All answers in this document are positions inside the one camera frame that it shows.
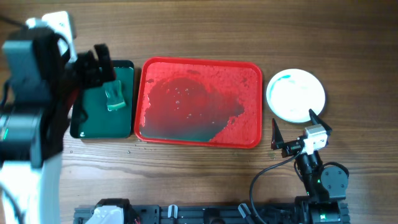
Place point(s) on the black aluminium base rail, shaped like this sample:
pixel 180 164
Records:
pixel 217 214

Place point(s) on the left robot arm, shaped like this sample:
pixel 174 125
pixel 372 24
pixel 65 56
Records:
pixel 45 82

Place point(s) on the black rectangular tray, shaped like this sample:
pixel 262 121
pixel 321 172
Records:
pixel 91 118

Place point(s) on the green yellow sponge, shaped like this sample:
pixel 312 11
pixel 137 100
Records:
pixel 113 91

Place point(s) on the red plastic tray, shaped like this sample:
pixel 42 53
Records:
pixel 200 102

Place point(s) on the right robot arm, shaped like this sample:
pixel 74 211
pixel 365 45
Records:
pixel 325 183

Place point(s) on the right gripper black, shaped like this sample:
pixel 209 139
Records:
pixel 290 147

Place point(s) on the white plate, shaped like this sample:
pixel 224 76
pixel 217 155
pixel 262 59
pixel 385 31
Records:
pixel 291 93

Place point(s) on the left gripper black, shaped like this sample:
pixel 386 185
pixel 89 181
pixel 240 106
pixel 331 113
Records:
pixel 92 74

